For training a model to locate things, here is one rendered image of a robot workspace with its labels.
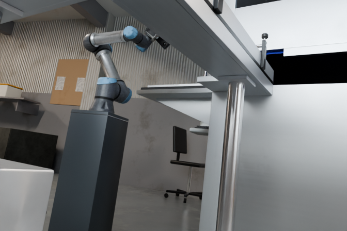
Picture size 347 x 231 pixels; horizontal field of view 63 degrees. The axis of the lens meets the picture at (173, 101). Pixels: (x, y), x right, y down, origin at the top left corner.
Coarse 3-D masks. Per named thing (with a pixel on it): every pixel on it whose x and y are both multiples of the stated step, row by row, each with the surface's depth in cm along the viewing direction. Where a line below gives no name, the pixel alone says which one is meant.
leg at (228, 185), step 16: (224, 80) 85; (240, 80) 83; (240, 96) 83; (240, 112) 82; (240, 128) 82; (224, 144) 82; (240, 144) 81; (224, 160) 80; (224, 176) 79; (224, 192) 78; (224, 208) 77; (224, 224) 76
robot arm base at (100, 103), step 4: (96, 96) 169; (100, 96) 168; (104, 96) 168; (96, 100) 168; (100, 100) 167; (104, 100) 168; (108, 100) 169; (112, 100) 172; (92, 104) 168; (96, 104) 166; (100, 104) 166; (104, 104) 167; (108, 104) 168; (112, 104) 171; (92, 108) 166; (96, 108) 165; (100, 108) 165; (104, 108) 167; (108, 108) 167; (112, 108) 170; (112, 112) 169
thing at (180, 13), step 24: (120, 0) 49; (144, 0) 48; (168, 0) 47; (192, 0) 49; (216, 0) 56; (144, 24) 57; (168, 24) 56; (192, 24) 54; (216, 24) 58; (240, 24) 70; (192, 48) 66; (216, 48) 64; (240, 48) 70; (264, 48) 86; (216, 72) 82; (240, 72) 79; (264, 72) 90
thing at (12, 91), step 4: (0, 84) 574; (4, 84) 570; (8, 84) 569; (0, 88) 572; (4, 88) 569; (8, 88) 570; (12, 88) 579; (16, 88) 588; (20, 88) 596; (0, 92) 570; (4, 92) 566; (8, 92) 571; (12, 92) 580; (16, 92) 588; (20, 92) 598; (8, 96) 571; (12, 96) 580; (16, 96) 588; (20, 96) 598
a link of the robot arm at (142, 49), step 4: (144, 36) 180; (148, 36) 181; (144, 40) 179; (148, 40) 182; (136, 44) 184; (140, 44) 180; (144, 44) 181; (148, 44) 183; (140, 48) 183; (144, 48) 184
